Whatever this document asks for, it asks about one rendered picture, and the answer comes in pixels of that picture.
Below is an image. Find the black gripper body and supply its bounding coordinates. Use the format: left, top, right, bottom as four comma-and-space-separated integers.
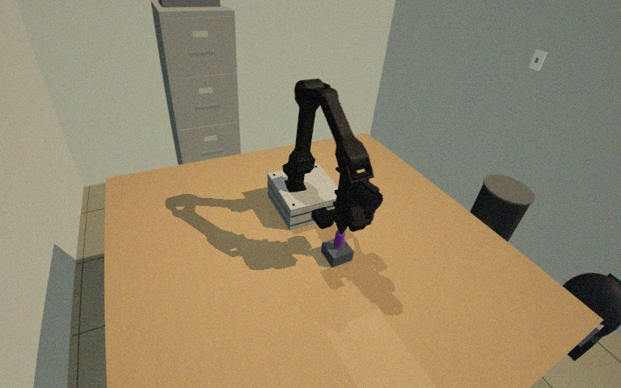
311, 189, 357, 229

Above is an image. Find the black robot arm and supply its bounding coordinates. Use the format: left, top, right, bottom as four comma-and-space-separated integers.
282, 78, 382, 232

